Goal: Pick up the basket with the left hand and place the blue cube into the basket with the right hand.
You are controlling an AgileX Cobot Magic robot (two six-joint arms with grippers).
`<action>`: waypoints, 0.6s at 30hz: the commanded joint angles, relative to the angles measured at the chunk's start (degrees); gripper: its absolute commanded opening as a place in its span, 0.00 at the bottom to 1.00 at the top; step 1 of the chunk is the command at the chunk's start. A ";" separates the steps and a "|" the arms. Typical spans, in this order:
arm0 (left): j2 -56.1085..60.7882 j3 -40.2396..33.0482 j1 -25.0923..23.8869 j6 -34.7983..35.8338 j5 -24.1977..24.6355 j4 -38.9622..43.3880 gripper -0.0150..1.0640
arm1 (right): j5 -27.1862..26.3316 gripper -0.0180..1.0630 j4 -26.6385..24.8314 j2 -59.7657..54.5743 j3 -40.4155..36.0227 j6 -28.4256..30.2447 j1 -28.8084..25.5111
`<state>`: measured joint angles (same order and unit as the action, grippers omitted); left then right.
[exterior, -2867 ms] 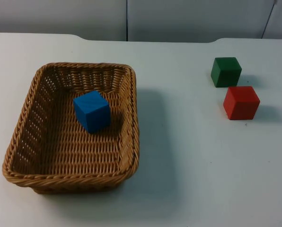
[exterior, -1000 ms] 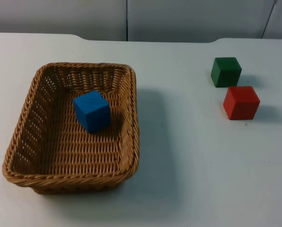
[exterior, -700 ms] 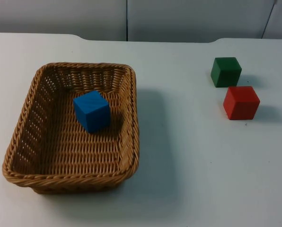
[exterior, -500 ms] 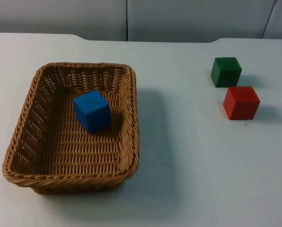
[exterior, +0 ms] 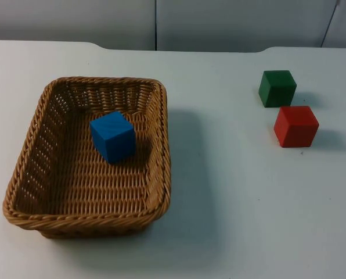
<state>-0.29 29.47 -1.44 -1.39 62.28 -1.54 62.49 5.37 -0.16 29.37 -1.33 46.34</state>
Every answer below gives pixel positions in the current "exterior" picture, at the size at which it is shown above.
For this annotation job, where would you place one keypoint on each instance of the red cube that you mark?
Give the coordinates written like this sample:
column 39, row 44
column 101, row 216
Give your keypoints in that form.
column 296, row 126

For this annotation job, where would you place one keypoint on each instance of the green cube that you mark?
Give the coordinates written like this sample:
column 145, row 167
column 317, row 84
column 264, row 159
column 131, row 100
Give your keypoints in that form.
column 276, row 88

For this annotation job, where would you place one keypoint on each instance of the blue cube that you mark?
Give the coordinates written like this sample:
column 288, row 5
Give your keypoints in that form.
column 113, row 138

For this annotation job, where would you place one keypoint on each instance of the brown wicker basket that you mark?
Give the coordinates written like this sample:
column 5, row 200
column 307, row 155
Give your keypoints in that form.
column 74, row 180

